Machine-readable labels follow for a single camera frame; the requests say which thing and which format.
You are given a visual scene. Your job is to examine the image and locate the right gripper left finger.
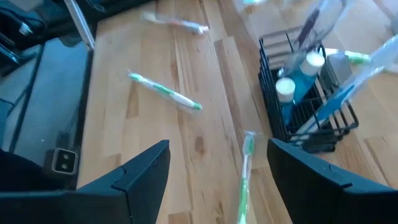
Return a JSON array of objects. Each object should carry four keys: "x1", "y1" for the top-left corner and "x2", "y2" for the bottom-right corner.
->
[{"x1": 0, "y1": 139, "x2": 171, "y2": 224}]

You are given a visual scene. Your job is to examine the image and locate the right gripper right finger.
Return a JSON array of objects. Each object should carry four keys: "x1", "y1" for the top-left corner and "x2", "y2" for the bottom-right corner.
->
[{"x1": 267, "y1": 138, "x2": 398, "y2": 224}]

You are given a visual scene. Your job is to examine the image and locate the purple toothbrush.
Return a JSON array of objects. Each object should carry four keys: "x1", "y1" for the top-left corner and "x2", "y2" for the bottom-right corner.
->
[{"x1": 278, "y1": 0, "x2": 355, "y2": 78}]

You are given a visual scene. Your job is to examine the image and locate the orange toothbrush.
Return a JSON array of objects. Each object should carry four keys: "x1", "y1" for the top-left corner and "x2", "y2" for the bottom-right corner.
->
[{"x1": 141, "y1": 11, "x2": 210, "y2": 35}]

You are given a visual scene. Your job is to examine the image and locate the black power outlet box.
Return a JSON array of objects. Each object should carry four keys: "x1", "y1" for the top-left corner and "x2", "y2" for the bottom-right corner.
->
[{"x1": 43, "y1": 147, "x2": 78, "y2": 184}]

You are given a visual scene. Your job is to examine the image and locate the black wire basket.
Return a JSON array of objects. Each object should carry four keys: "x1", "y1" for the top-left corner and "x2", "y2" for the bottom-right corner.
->
[{"x1": 257, "y1": 27, "x2": 360, "y2": 154}]

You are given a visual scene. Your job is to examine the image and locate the silver metal bracket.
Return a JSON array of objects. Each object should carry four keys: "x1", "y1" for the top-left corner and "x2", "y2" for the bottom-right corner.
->
[{"x1": 63, "y1": 0, "x2": 96, "y2": 51}]

